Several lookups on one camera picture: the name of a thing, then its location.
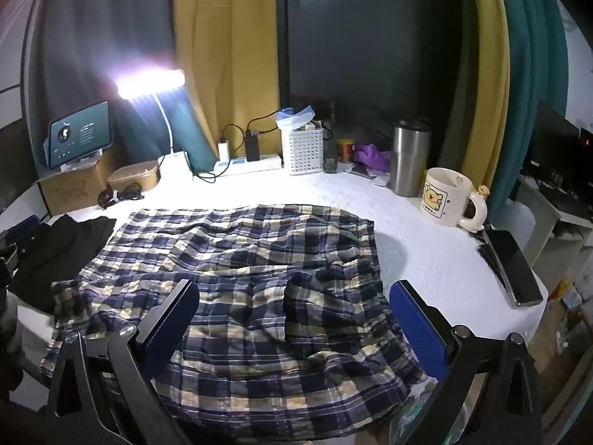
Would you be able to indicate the purple cloth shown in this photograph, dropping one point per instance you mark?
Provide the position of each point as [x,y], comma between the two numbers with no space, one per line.
[373,157]

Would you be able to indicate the black power adapter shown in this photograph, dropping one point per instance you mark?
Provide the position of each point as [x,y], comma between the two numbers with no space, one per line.
[252,146]

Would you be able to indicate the plaid pants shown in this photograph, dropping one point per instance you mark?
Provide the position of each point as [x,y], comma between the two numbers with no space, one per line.
[278,310]

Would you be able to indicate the white cartoon mug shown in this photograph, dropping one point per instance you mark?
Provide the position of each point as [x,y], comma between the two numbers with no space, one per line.
[444,199]

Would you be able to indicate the cardboard box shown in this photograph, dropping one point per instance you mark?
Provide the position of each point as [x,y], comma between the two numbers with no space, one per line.
[69,185]

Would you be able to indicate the black smartphone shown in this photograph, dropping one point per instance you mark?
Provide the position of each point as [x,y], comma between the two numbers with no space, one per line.
[512,264]

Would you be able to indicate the brown lidded food container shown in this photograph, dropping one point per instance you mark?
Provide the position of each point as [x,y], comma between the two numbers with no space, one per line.
[134,176]

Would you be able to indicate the white shelf unit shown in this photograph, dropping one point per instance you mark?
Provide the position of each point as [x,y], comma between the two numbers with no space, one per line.
[542,222]

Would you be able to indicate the teal curtain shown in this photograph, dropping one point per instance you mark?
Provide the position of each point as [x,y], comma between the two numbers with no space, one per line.
[532,79]
[92,32]

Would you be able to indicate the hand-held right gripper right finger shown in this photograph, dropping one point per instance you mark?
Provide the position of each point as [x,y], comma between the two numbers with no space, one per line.
[414,329]

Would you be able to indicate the white perforated basket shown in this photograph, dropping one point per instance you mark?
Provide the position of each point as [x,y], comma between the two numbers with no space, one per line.
[301,153]

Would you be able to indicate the tablet with dark screen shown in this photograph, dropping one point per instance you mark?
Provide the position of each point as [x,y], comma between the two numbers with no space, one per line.
[78,134]

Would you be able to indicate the black cloth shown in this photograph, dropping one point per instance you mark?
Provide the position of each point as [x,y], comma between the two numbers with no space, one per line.
[55,255]

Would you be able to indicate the stainless steel tumbler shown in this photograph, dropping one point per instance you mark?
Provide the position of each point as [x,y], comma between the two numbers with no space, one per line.
[410,162]

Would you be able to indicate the yellow curtain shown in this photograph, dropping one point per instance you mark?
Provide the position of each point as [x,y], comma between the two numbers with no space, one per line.
[231,55]
[482,55]

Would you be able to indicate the white charger plug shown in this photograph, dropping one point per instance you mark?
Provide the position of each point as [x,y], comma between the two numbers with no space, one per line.
[224,150]

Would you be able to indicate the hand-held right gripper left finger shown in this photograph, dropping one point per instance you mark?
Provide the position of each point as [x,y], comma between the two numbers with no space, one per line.
[172,322]

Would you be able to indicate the small yellow can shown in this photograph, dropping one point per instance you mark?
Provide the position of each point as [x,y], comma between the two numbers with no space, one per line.
[345,150]

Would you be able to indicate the white papers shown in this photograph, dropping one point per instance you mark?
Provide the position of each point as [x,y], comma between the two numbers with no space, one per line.
[370,177]

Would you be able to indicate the black monitor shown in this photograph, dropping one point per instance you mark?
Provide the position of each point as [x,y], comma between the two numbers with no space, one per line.
[556,148]

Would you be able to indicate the white desk lamp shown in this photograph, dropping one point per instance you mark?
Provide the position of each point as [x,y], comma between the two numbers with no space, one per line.
[176,163]

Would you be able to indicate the dark flat device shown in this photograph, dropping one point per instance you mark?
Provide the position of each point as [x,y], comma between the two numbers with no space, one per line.
[490,262]

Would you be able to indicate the clear blue plastic bag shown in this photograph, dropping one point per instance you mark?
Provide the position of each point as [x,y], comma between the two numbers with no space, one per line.
[296,116]

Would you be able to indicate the white power strip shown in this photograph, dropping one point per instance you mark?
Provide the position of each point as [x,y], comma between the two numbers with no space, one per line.
[261,163]

